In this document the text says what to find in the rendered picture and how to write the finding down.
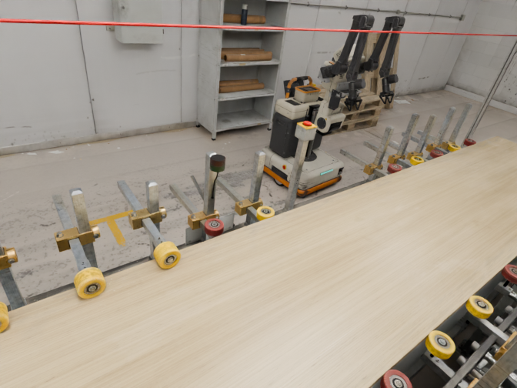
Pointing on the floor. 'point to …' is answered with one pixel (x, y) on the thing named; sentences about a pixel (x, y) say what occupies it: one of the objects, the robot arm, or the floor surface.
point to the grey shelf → (205, 108)
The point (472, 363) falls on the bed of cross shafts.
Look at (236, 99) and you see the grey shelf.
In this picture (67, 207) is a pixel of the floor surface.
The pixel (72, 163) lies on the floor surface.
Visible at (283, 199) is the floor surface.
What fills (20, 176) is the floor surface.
